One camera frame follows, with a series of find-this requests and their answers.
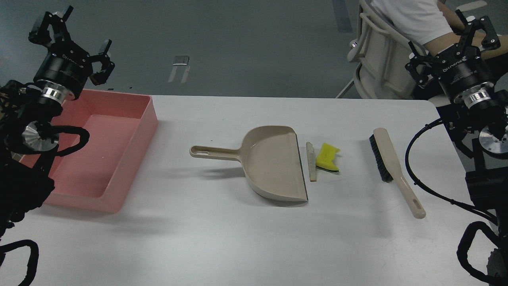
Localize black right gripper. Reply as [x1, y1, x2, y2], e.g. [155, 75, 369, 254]
[405, 10, 500, 104]

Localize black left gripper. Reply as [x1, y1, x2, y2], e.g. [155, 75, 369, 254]
[28, 6, 115, 100]

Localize beige hand brush black bristles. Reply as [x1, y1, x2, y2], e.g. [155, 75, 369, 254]
[369, 128, 426, 219]

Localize yellow sponge piece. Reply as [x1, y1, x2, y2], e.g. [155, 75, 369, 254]
[316, 143, 341, 172]

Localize beige plastic dustpan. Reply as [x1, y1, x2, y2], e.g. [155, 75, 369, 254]
[189, 126, 308, 203]

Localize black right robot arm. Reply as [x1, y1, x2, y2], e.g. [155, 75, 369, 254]
[405, 10, 507, 286]

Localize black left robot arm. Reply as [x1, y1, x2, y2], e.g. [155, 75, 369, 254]
[0, 6, 115, 235]

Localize pink plastic bin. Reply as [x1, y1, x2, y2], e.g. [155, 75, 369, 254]
[44, 89, 158, 213]

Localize person in white shirt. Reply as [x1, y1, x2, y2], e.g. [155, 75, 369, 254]
[370, 0, 508, 60]

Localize white office chair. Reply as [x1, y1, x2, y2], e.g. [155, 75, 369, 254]
[336, 0, 488, 100]

